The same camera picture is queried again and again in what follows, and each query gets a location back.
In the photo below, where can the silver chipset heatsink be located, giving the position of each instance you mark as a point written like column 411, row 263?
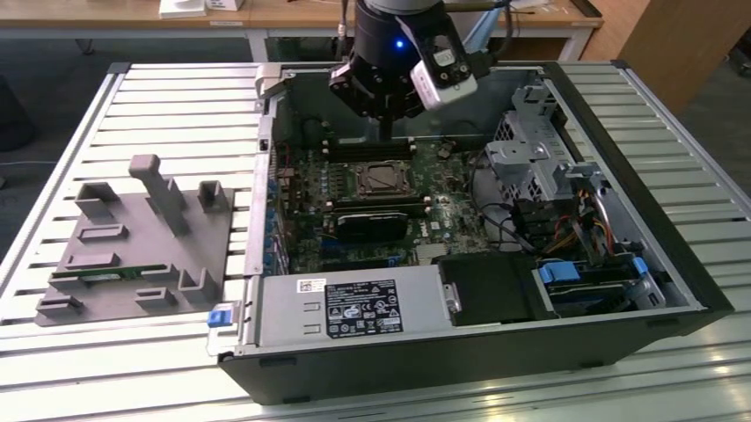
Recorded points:
column 431, row 254

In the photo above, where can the silver power supply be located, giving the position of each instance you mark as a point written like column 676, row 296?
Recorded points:
column 282, row 316

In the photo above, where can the silver CPU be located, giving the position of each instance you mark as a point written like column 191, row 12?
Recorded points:
column 383, row 177

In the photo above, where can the wooden desk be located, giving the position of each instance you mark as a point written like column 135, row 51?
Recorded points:
column 117, row 19

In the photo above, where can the CPU socket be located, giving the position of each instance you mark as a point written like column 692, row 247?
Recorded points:
column 384, row 196

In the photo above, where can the hard disk in blue carrier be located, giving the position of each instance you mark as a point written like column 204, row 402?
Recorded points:
column 558, row 274

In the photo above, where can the black RAM slot bank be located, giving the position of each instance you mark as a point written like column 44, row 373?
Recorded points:
column 375, row 205
column 363, row 151

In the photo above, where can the grey parts rack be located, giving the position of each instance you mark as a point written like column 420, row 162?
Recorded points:
column 140, row 246

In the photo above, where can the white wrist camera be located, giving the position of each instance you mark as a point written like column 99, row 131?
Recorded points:
column 446, row 83

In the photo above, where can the black PC case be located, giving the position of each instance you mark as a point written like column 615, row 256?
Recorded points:
column 470, row 373

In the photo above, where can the black graphics card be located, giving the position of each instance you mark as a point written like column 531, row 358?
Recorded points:
column 370, row 226

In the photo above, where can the white box with blue print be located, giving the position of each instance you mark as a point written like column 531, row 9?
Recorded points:
column 226, row 4

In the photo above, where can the blue plastic tab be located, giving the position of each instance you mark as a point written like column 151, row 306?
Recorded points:
column 638, row 268

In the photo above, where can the wooden cabinet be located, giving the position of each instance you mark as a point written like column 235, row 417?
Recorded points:
column 675, row 44

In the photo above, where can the green RAM stick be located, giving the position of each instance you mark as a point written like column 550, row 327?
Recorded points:
column 105, row 274

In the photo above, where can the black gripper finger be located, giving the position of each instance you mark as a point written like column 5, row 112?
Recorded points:
column 355, row 92
column 407, row 103

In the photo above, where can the blue case latch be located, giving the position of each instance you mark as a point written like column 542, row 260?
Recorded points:
column 220, row 318

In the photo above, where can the metal drive cage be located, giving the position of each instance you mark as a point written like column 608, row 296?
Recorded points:
column 528, row 154

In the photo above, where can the thin metal locking lever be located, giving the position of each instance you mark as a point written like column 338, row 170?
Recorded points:
column 384, row 162

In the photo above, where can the green motherboard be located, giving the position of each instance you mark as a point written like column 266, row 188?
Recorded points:
column 458, row 220

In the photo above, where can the black plastic shroud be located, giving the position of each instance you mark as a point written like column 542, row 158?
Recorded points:
column 499, row 285

